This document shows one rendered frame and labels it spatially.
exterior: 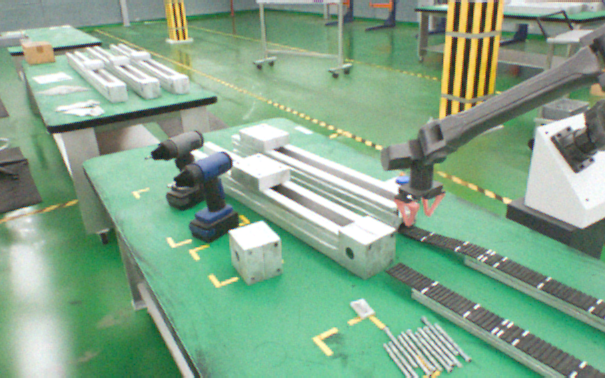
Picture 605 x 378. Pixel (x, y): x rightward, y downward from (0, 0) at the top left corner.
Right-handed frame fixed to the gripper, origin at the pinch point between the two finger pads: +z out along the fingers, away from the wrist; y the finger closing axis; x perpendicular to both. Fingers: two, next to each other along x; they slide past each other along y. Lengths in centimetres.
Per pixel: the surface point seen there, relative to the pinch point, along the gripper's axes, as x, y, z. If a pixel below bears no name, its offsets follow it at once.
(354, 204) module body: -18.8, 4.4, 1.8
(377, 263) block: 4.6, 19.5, 3.0
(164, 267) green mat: -31, 57, 6
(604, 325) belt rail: 45.9, 0.8, 4.3
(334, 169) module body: -34.8, -2.3, -2.0
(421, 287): 17.5, 19.8, 2.3
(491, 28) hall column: -163, -289, -6
